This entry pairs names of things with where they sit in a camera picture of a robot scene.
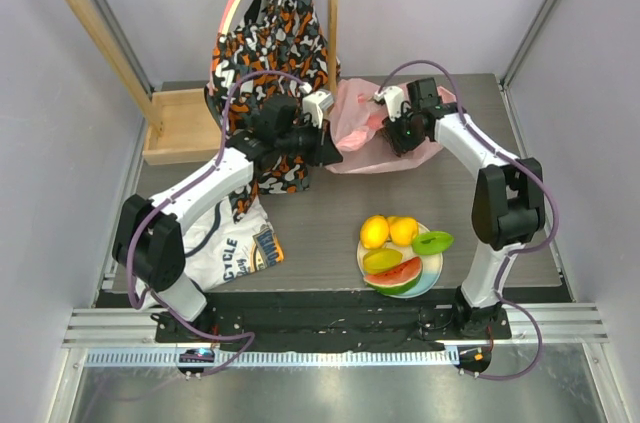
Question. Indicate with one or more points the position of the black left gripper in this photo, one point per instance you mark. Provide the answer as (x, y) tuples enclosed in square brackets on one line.
[(324, 152)]

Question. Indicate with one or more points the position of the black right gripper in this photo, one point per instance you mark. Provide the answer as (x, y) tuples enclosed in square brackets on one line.
[(396, 135)]

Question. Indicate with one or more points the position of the pink plastic bag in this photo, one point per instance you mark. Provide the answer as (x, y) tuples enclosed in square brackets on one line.
[(355, 122)]

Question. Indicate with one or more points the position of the wooden clothes rack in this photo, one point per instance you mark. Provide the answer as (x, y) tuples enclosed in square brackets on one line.
[(160, 51)]

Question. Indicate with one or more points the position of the orange fake fruit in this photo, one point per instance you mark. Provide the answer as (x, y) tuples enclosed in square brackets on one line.
[(402, 230)]

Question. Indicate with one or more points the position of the yellow fake lemon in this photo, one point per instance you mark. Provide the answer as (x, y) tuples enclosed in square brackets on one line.
[(374, 232)]

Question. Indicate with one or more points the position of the green fake fruit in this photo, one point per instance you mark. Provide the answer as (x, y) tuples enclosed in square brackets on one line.
[(432, 243)]

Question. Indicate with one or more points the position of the yellow green fake starfruit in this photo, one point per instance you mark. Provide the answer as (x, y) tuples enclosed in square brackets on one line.
[(380, 260)]

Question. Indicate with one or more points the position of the fake watermelon slice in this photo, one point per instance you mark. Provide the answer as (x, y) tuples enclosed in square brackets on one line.
[(398, 279)]

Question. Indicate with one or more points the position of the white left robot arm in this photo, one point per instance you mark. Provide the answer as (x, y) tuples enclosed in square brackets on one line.
[(242, 158)]

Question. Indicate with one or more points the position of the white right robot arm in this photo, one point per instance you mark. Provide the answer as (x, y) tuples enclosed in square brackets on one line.
[(508, 205)]

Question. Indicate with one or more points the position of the camouflage patterned shorts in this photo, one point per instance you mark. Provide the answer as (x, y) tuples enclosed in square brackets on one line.
[(278, 48)]

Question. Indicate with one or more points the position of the white printed t-shirt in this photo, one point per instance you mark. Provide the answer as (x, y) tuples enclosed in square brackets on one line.
[(235, 248)]

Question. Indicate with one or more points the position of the cream and blue plate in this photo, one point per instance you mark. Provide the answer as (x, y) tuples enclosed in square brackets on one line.
[(431, 267)]

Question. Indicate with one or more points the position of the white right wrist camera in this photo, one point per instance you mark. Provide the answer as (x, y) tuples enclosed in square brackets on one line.
[(392, 98)]

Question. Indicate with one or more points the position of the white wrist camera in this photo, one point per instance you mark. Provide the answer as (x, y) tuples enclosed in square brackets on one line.
[(315, 105), (392, 98)]

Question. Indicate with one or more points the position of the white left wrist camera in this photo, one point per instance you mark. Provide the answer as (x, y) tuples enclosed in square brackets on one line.
[(315, 105)]

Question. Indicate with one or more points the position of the slotted cable duct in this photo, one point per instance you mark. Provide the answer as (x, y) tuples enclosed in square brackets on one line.
[(199, 357)]

